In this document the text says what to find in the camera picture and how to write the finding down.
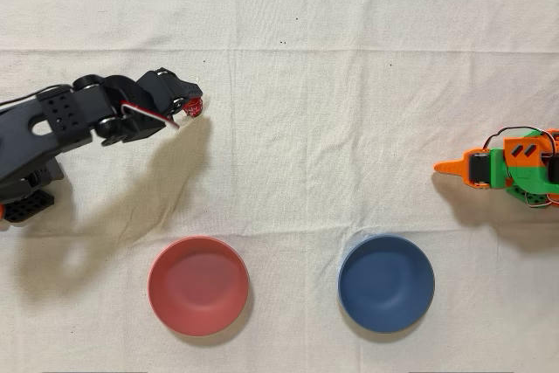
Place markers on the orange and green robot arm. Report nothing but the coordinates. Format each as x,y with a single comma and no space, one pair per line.
528,172

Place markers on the white tablecloth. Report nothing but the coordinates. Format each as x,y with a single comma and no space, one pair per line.
279,150

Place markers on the red bowl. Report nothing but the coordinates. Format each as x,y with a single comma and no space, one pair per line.
196,290

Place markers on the blue bowl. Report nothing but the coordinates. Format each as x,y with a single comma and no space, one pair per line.
386,285

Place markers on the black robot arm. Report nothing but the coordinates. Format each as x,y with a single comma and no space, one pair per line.
26,128

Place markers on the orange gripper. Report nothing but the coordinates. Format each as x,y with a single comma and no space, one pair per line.
479,168

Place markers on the red candy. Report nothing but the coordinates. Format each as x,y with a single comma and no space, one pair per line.
194,107

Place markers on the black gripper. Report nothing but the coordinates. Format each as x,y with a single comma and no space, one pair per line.
171,90

